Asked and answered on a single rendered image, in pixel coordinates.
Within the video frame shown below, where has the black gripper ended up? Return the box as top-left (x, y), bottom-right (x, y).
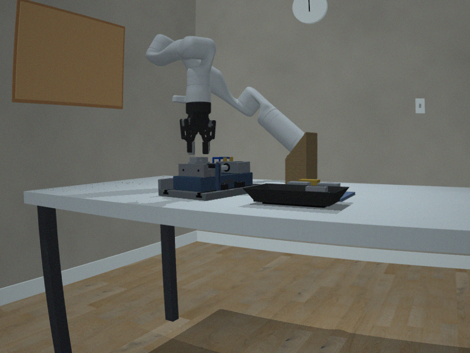
top-left (180, 102), bottom-right (216, 155)

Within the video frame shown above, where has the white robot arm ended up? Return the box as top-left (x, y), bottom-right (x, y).
top-left (146, 34), bottom-right (304, 152)

